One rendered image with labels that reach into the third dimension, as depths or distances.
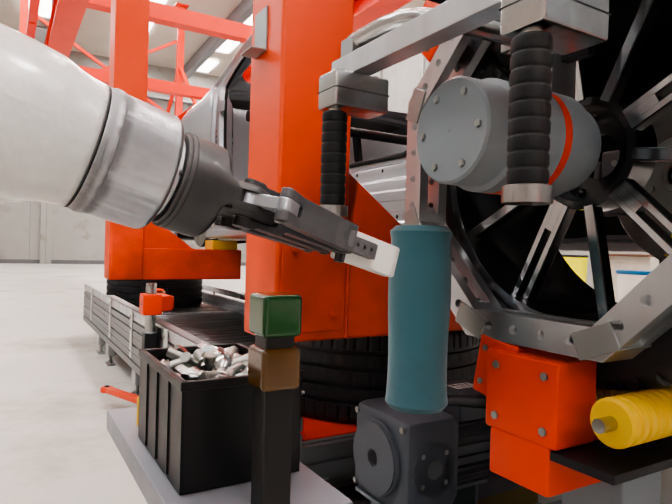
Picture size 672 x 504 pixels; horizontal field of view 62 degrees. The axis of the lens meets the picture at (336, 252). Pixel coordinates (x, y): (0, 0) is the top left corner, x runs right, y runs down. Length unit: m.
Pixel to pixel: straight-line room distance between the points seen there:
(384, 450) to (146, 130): 0.80
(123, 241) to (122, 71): 0.83
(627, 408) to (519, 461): 0.17
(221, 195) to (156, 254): 2.56
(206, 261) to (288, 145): 2.01
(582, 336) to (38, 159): 0.60
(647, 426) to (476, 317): 0.26
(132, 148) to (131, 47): 2.71
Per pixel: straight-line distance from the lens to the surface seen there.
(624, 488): 0.94
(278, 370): 0.53
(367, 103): 0.81
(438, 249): 0.78
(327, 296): 1.11
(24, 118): 0.37
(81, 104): 0.39
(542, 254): 0.91
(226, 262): 3.08
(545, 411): 0.78
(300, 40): 1.15
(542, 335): 0.80
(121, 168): 0.39
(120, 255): 2.93
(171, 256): 2.99
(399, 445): 1.05
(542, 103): 0.52
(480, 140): 0.66
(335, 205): 0.77
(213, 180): 0.42
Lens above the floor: 0.70
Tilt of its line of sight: level
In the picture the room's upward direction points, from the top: 2 degrees clockwise
